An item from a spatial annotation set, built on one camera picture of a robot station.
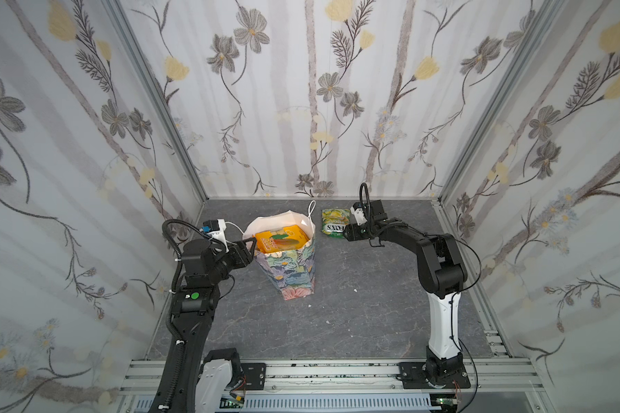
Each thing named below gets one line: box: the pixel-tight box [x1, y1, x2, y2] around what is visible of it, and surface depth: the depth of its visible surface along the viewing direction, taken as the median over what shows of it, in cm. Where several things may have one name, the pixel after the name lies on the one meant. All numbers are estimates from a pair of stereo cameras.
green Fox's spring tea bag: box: [321, 208, 351, 239], surface depth 110 cm
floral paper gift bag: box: [242, 200, 317, 302], surface depth 83 cm
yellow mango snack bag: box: [255, 224, 310, 253], surface depth 84 cm
